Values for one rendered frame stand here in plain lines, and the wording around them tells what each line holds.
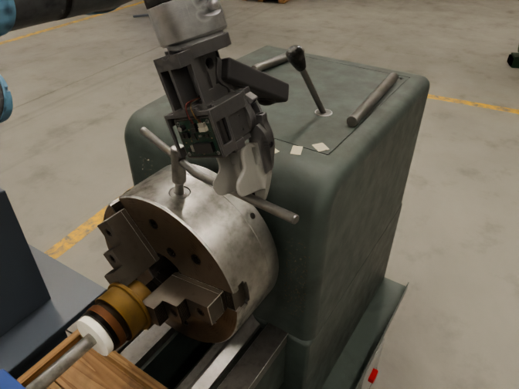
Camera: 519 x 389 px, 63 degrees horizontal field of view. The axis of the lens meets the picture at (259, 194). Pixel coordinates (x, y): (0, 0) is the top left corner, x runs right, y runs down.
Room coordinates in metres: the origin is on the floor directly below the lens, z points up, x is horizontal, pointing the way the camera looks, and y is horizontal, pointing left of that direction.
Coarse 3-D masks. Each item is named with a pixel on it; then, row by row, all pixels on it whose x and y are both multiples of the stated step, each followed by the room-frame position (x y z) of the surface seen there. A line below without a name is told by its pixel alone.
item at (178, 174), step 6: (174, 144) 0.55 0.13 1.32; (180, 144) 0.55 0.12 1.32; (174, 150) 0.54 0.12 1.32; (174, 156) 0.53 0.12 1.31; (174, 162) 0.53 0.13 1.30; (174, 168) 0.54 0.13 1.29; (180, 168) 0.53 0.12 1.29; (174, 174) 0.54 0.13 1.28; (180, 174) 0.54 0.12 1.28; (174, 180) 0.54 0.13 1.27; (180, 180) 0.54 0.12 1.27; (180, 186) 0.54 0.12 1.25; (174, 192) 0.55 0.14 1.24; (180, 192) 0.54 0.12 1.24
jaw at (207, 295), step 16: (176, 272) 0.50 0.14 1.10; (160, 288) 0.47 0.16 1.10; (176, 288) 0.46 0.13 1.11; (192, 288) 0.46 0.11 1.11; (208, 288) 0.46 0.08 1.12; (240, 288) 0.46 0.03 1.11; (144, 304) 0.43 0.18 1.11; (160, 304) 0.43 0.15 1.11; (176, 304) 0.43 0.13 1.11; (192, 304) 0.43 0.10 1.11; (208, 304) 0.42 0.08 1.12; (224, 304) 0.44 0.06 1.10; (240, 304) 0.45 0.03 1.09; (160, 320) 0.42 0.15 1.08; (176, 320) 0.43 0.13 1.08; (208, 320) 0.42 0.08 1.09
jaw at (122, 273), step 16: (112, 224) 0.53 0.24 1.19; (128, 224) 0.54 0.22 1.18; (112, 240) 0.52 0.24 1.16; (128, 240) 0.52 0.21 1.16; (144, 240) 0.53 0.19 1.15; (112, 256) 0.50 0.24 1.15; (128, 256) 0.50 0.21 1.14; (144, 256) 0.51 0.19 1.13; (112, 272) 0.47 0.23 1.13; (128, 272) 0.48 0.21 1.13
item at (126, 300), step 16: (112, 288) 0.46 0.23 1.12; (128, 288) 0.45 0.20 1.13; (144, 288) 0.46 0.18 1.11; (96, 304) 0.44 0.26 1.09; (112, 304) 0.42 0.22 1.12; (128, 304) 0.43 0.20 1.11; (96, 320) 0.40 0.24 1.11; (112, 320) 0.40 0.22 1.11; (128, 320) 0.41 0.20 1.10; (144, 320) 0.42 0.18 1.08; (112, 336) 0.38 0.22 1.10; (128, 336) 0.41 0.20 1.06
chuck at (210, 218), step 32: (128, 192) 0.57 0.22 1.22; (160, 192) 0.55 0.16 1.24; (192, 192) 0.55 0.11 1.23; (160, 224) 0.51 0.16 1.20; (192, 224) 0.49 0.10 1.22; (224, 224) 0.51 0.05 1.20; (160, 256) 0.57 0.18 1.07; (192, 256) 0.48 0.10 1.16; (224, 256) 0.46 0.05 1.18; (256, 256) 0.50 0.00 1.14; (224, 288) 0.45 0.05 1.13; (256, 288) 0.48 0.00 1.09; (192, 320) 0.49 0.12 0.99; (224, 320) 0.45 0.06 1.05
